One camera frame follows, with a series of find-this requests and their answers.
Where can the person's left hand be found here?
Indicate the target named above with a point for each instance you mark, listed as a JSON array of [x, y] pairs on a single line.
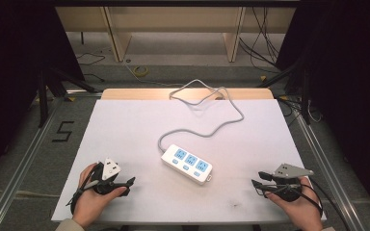
[[88, 203]]

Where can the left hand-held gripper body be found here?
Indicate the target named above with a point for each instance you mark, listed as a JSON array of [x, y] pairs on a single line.
[[102, 179]]

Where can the wooden table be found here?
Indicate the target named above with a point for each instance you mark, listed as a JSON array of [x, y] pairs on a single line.
[[141, 94]]

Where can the light wooden bench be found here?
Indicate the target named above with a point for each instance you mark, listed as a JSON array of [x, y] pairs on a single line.
[[173, 19]]

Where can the black curtain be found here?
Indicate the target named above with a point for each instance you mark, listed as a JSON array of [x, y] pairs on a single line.
[[350, 96], [9, 80]]

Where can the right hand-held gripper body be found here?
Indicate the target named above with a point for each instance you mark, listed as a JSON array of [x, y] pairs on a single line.
[[289, 171]]

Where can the white board table cover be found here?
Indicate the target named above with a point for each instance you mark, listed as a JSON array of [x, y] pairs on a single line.
[[125, 128]]

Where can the person's right hand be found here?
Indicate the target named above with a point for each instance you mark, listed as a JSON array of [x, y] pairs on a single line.
[[303, 213]]

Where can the white power strip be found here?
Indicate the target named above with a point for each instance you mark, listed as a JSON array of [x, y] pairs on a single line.
[[186, 164]]

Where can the aluminium floor rail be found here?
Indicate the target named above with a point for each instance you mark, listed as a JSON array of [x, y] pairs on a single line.
[[19, 170], [327, 166]]

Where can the yellow tape roll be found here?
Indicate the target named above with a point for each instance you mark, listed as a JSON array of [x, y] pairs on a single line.
[[140, 71]]

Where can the black metal stand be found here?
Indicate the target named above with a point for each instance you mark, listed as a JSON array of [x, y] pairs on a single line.
[[303, 93], [46, 93]]

